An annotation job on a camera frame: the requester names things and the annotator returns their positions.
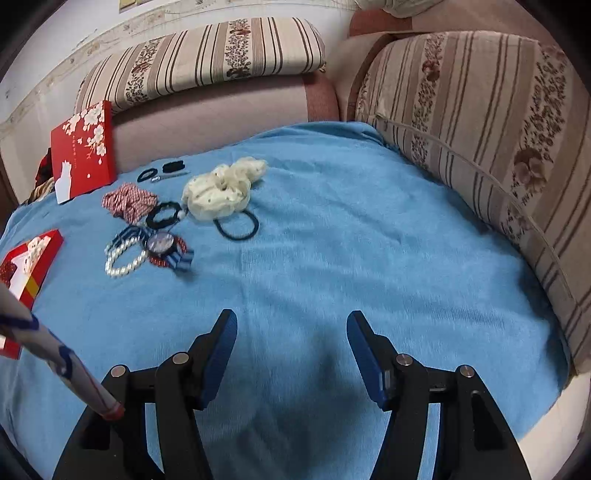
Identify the pink sofa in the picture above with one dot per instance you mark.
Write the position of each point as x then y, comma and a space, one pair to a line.
207, 115

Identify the yellow wall picture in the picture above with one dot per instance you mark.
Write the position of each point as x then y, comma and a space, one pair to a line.
131, 4

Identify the red white patterned scrunchie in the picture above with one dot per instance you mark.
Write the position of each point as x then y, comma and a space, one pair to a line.
129, 201

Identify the red black cloth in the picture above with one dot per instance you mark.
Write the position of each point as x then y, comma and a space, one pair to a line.
46, 166

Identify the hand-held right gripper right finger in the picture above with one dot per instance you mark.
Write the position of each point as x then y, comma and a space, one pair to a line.
364, 355

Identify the cream dotted scrunchie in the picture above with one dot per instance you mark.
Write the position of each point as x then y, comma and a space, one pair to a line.
217, 198

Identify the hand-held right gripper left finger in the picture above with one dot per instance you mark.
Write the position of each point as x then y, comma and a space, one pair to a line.
221, 350

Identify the wristwatch with striped band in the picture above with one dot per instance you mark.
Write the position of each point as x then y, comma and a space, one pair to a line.
161, 244

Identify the silver hair clip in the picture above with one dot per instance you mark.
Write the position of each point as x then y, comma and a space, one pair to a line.
171, 177

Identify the pale cushion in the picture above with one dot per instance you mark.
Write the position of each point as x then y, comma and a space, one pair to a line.
397, 7

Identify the long striped floral cushion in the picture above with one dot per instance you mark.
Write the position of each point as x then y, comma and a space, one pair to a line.
207, 50

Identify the blue blanket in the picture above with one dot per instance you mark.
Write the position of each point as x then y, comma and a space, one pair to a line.
323, 230

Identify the red gift box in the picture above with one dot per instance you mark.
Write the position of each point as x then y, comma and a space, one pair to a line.
41, 263

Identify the red blossom box lid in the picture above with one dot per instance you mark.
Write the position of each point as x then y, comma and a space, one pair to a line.
87, 157

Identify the large striped floral cushion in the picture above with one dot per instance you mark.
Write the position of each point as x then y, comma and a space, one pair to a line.
485, 115

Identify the tan cloth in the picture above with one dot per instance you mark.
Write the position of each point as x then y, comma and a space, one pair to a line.
41, 191

